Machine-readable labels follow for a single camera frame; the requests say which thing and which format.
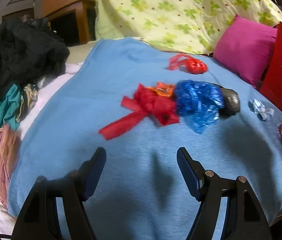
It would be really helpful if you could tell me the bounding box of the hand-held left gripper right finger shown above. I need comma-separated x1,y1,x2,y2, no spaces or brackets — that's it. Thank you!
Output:
176,147,274,240

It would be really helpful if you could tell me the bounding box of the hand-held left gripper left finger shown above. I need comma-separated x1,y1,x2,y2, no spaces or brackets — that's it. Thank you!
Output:
11,147,107,240

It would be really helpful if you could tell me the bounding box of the blue plastic bag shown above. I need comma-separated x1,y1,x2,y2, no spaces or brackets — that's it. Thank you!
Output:
175,80,225,134

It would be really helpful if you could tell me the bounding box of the large red plastic bag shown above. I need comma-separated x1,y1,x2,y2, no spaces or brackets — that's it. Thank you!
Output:
99,84,180,141

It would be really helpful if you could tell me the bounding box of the black plastic bag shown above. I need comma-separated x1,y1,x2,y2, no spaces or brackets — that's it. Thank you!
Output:
216,85,241,117

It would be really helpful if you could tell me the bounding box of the orange foil wrapper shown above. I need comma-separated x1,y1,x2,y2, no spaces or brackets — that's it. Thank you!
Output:
147,82,176,98

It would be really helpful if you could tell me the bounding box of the white bed sheet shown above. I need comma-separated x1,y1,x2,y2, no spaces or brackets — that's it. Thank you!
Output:
0,64,81,235

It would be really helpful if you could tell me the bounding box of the pink striped cloth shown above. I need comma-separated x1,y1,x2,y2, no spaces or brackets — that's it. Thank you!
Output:
0,124,21,209

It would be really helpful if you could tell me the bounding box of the crumpled white tissue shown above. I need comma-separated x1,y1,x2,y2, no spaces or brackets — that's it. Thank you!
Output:
248,99,274,122

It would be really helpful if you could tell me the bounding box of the olive striped cloth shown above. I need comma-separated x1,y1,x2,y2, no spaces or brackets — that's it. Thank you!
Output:
16,84,40,123

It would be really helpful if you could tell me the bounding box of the light blue blanket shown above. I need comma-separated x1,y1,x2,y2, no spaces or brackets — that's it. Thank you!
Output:
7,37,282,240

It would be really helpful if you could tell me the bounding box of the small knotted red plastic bag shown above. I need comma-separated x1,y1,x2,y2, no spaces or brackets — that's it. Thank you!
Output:
167,54,208,75

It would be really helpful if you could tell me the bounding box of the teal cloth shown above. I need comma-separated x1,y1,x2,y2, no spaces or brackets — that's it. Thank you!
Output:
0,84,22,130

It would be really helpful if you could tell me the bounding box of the red paper bag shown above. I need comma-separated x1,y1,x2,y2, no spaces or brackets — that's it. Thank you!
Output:
259,22,282,115

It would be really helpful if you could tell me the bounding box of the magenta pillow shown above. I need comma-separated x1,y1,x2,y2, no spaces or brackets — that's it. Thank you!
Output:
213,15,279,88

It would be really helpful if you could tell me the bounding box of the black clothes pile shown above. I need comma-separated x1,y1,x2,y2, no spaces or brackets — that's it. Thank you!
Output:
0,17,70,104

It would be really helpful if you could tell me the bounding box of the green floral quilt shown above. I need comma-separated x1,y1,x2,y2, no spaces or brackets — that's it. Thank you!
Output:
91,0,282,55

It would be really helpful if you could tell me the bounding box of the wooden cabinet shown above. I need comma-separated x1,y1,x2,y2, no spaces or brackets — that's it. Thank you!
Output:
42,0,97,47

